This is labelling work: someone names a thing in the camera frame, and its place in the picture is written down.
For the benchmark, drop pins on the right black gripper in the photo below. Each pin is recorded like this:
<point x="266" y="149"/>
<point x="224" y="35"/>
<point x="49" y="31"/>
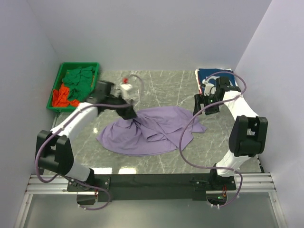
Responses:
<point x="200" y="99"/>

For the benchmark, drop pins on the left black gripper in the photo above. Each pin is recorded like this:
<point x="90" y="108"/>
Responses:
<point x="127" y="112"/>

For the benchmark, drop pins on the purple t shirt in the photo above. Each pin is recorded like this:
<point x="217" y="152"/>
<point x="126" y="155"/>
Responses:
<point x="154" y="131"/>

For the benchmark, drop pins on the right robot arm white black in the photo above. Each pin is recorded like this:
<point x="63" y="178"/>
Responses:
<point x="248" y="134"/>

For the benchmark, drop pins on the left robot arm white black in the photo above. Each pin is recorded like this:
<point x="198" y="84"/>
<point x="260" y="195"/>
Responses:
<point x="53" y="148"/>

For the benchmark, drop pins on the navy printed folded t shirt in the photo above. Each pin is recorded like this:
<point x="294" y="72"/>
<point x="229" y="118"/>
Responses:
<point x="204" y="73"/>

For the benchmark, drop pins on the white folded t shirt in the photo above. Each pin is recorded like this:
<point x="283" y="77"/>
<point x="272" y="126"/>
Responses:
<point x="198" y="80"/>

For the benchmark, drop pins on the green t shirt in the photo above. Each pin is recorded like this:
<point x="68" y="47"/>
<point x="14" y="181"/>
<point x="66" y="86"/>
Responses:
<point x="79" y="81"/>

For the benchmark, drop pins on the orange t shirt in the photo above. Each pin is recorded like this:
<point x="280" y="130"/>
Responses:
<point x="60" y="98"/>

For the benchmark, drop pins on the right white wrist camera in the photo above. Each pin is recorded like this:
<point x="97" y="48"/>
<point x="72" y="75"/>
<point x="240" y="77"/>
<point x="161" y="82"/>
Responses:
<point x="208" y="88"/>

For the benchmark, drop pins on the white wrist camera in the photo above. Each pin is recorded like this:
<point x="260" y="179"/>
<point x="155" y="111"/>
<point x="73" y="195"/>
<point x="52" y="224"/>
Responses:
<point x="208" y="88"/>
<point x="125" y="90"/>

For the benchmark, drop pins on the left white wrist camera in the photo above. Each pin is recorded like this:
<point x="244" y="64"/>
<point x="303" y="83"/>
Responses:
<point x="125" y="90"/>

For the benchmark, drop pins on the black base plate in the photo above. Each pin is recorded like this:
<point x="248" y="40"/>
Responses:
<point x="162" y="186"/>

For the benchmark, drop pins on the aluminium rail frame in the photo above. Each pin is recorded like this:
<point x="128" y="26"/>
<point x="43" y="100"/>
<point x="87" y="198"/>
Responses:
<point x="252" y="183"/>

